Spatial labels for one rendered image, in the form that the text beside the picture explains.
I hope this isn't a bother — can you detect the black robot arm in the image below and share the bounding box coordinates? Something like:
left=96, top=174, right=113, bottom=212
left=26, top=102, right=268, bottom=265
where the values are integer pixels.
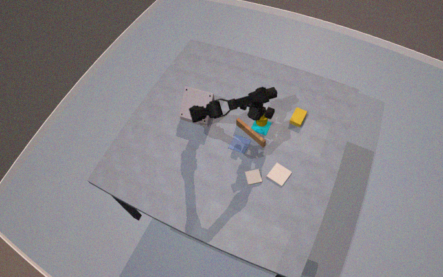
left=189, top=87, right=277, bottom=122

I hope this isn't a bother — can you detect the orange wooden bar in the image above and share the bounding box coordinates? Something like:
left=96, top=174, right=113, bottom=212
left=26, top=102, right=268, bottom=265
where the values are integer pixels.
left=236, top=118, right=266, bottom=147

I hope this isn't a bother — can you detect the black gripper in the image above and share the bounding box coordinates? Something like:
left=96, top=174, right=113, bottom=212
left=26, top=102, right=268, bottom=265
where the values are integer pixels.
left=240, top=104, right=275, bottom=119

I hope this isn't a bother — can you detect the yellow rectangular block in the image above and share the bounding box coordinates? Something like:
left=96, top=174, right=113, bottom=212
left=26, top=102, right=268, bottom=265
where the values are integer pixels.
left=290, top=107, right=307, bottom=127

